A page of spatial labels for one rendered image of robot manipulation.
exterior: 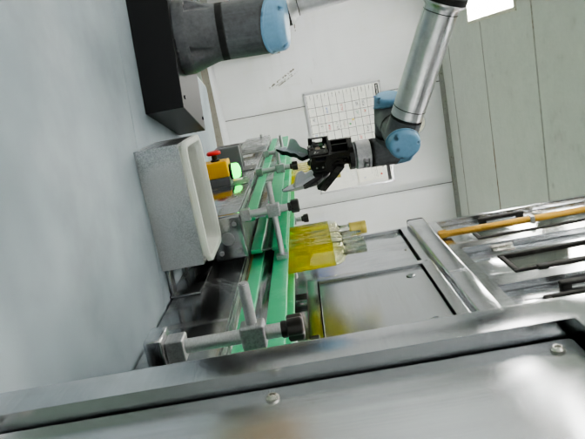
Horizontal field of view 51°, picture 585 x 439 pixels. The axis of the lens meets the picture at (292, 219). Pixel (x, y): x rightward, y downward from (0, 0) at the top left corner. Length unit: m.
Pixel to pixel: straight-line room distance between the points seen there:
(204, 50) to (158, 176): 0.32
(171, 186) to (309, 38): 6.22
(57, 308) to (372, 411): 0.43
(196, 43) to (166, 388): 0.93
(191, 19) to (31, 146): 0.62
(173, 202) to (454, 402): 0.80
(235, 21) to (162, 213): 0.42
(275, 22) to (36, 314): 0.80
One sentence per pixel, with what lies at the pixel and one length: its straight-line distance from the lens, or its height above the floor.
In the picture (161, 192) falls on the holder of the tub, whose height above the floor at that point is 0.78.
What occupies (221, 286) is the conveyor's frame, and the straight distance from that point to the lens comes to 1.16.
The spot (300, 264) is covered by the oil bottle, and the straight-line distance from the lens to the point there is 1.41.
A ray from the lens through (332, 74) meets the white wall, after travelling 7.24.
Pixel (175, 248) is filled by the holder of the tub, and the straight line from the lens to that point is 1.12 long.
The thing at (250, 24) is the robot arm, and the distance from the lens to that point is 1.27.
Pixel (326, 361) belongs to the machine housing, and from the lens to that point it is 0.42.
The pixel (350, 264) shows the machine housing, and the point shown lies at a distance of 1.85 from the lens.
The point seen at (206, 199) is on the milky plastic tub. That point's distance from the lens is 1.25.
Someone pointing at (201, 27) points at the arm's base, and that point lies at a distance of 1.28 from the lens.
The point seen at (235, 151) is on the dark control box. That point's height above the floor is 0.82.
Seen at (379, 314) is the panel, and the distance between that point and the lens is 1.37.
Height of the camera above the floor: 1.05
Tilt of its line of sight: 3 degrees down
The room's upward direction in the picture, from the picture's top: 80 degrees clockwise
